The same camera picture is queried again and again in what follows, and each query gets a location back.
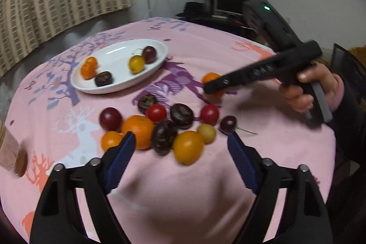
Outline black desk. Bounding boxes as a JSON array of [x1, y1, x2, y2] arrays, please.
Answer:
[[175, 12, 258, 40]]

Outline dark red plum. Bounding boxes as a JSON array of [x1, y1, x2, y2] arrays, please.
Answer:
[[142, 46, 158, 64], [99, 107, 123, 131]]

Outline person's right hand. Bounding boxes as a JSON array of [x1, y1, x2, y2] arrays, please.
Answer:
[[279, 63, 344, 113]]

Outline black mesh chair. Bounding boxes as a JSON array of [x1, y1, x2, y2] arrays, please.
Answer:
[[332, 43, 366, 90]]

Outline dark brown water chestnut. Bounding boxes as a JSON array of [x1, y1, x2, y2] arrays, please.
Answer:
[[170, 103, 195, 130], [138, 93, 158, 113], [151, 120, 178, 156], [94, 71, 114, 87]]

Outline large orange tangerine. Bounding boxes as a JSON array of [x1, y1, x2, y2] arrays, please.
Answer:
[[121, 115, 155, 150]]

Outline computer monitor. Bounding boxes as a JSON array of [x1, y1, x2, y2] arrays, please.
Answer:
[[215, 0, 253, 17]]

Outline pink printed tablecloth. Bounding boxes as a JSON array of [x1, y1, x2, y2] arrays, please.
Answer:
[[0, 17, 338, 244]]

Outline white oval plate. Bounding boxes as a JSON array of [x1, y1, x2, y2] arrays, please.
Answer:
[[70, 39, 169, 95]]

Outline yellow-orange orange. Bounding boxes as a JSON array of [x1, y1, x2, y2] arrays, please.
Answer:
[[172, 131, 205, 166]]

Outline red cherry tomato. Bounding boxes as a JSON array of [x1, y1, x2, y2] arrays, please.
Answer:
[[146, 104, 167, 123], [200, 104, 220, 126]]

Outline person's right forearm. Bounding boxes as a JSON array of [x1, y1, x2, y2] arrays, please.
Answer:
[[326, 74, 366, 167]]

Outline yellow plum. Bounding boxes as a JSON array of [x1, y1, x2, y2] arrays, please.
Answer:
[[197, 123, 217, 144], [129, 55, 146, 74]]

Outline small orange tangerine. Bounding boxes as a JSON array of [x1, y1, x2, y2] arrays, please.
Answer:
[[202, 72, 227, 98], [81, 57, 98, 80], [101, 131, 124, 152]]

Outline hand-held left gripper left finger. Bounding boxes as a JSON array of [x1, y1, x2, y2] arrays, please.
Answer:
[[29, 131, 137, 244]]

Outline dark red cherry with stem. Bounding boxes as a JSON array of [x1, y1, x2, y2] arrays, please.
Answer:
[[219, 115, 258, 136]]

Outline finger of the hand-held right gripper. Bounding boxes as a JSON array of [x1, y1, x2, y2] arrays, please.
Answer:
[[203, 74, 231, 95]]

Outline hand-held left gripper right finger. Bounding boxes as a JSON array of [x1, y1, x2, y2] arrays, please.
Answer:
[[227, 131, 334, 244]]

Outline black hat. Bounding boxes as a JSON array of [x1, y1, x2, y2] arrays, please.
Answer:
[[183, 2, 208, 16]]

